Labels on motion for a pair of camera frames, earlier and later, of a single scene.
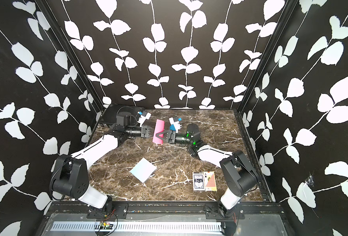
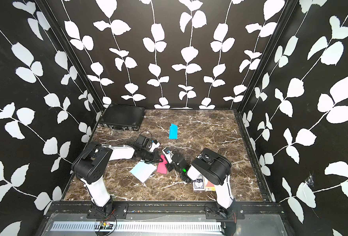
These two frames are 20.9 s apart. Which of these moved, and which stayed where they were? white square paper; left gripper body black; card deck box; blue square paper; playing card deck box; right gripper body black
Moved: right gripper body black; left gripper body black
Stayed: playing card deck box; card deck box; blue square paper; white square paper
